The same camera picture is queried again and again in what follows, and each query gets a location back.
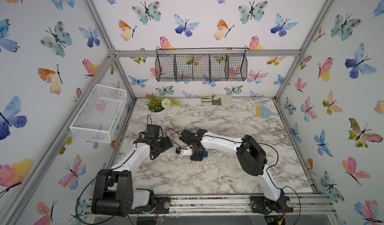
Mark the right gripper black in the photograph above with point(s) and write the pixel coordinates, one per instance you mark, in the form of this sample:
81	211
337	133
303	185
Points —
195	158

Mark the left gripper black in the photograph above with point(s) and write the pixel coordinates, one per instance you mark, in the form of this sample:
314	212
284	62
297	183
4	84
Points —
167	144

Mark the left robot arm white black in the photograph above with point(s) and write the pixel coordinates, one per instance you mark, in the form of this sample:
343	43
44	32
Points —
114	194

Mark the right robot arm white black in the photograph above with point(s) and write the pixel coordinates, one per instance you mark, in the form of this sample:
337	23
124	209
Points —
251	156

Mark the potted plant white pot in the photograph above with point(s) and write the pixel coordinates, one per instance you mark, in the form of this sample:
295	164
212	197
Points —
159	106

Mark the work glove beige grey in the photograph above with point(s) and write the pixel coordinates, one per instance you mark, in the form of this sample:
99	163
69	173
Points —
216	100

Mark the white mesh basket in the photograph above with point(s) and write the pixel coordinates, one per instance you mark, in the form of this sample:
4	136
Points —
98	117

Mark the blue hand brush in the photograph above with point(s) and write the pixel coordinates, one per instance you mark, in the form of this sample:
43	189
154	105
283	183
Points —
264	112

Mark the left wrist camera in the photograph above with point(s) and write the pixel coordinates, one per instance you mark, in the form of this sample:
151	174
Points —
152	131

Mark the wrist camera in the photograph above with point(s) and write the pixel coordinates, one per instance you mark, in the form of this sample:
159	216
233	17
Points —
184	151
152	131

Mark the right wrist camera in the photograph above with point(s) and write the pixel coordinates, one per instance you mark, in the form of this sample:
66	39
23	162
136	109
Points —
184	151

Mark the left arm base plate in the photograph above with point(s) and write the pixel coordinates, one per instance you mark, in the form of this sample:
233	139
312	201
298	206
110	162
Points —
161	205

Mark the black wire basket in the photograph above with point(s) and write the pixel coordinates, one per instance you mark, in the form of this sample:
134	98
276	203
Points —
201	64

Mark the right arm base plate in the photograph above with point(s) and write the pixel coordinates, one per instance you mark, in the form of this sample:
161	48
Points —
264	206

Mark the aluminium rail front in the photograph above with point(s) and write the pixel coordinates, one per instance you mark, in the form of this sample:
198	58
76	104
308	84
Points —
239	204

